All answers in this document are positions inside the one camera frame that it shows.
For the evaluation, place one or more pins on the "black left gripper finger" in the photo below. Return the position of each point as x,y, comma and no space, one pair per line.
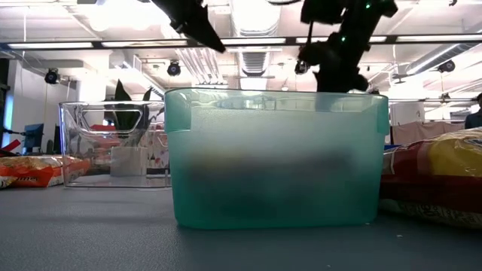
192,22

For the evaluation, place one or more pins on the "teal translucent plastic bin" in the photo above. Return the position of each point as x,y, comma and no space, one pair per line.
275,169

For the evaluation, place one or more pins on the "red Maruchan noodle pack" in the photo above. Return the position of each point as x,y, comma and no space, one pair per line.
444,177

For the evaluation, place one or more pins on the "clear plastic bin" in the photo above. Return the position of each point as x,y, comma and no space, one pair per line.
75,150

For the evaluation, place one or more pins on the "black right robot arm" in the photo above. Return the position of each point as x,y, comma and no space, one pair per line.
376,11

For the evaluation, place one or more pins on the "black hanging ceiling device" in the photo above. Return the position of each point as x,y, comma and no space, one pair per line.
300,68

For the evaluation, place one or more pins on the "white LED light strip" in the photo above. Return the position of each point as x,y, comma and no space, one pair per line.
143,43
49,45
252,40
378,38
437,37

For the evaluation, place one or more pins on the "black overhead crossbar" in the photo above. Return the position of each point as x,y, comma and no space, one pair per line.
391,38

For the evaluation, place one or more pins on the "white ceiling air unit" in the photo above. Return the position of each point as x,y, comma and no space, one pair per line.
126,60

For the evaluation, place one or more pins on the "blue storage box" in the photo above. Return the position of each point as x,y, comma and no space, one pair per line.
389,147

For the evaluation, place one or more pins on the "snake plant in white pot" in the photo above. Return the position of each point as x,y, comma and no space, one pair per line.
119,92

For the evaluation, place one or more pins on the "beige cloth cover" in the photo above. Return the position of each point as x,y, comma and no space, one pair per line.
425,133

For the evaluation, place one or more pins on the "person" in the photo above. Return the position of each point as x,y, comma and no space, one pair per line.
474,118

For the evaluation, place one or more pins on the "blue computer monitor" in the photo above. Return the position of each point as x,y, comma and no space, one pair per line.
34,135

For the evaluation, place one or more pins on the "red slanted bar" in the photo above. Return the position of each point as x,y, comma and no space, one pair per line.
11,147

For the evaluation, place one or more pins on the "grey-blue table mat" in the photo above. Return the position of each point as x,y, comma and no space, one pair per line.
113,241

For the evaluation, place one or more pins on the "silver slanted ceiling duct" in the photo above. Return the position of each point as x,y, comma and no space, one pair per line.
444,56

